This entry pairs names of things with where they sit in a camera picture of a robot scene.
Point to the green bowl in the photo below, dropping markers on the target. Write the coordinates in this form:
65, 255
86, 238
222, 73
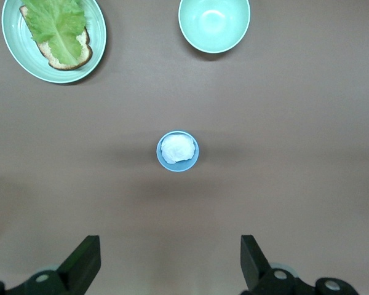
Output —
213, 24

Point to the toasted bread slice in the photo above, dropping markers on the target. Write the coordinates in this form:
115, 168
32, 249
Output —
86, 55

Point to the white crumpled tissue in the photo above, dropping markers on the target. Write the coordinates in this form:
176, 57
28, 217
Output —
176, 149

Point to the green plate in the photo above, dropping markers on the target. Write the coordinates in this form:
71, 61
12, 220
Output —
15, 46

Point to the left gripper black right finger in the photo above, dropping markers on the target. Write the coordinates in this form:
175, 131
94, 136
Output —
258, 273

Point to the blue cup holding tissue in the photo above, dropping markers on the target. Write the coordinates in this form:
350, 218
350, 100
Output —
178, 167

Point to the green lettuce leaf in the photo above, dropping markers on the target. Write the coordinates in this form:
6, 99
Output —
55, 27

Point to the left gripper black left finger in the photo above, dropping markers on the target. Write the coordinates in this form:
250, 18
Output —
77, 270

